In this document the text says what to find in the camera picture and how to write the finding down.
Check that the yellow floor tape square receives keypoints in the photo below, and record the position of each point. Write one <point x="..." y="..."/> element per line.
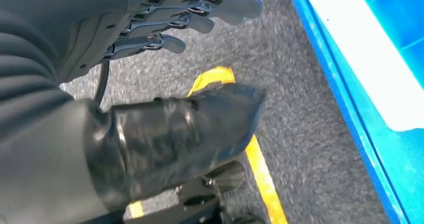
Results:
<point x="265" y="182"/>

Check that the blue metal shelf rack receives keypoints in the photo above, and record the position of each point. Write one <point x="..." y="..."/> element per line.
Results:
<point x="404" y="182"/>

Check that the blue plastic crate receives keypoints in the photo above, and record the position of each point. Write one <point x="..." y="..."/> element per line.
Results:
<point x="404" y="16"/>

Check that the black robot foot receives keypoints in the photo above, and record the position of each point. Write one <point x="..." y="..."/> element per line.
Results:
<point x="198" y="199"/>

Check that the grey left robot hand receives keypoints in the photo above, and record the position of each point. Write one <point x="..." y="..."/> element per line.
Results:
<point x="165" y="142"/>

